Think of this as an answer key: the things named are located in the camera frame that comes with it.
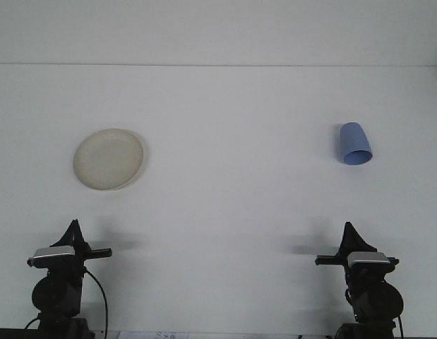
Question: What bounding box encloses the pale blue cup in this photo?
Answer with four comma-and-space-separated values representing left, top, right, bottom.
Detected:
337, 121, 374, 166

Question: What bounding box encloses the pale round plate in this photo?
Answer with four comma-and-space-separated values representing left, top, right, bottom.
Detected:
72, 128, 150, 192

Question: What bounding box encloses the white printed paper sheet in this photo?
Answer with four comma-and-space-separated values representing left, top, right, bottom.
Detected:
117, 330, 334, 339

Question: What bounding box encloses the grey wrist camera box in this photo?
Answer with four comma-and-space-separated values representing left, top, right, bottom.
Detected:
347, 251, 389, 268
27, 246, 76, 268

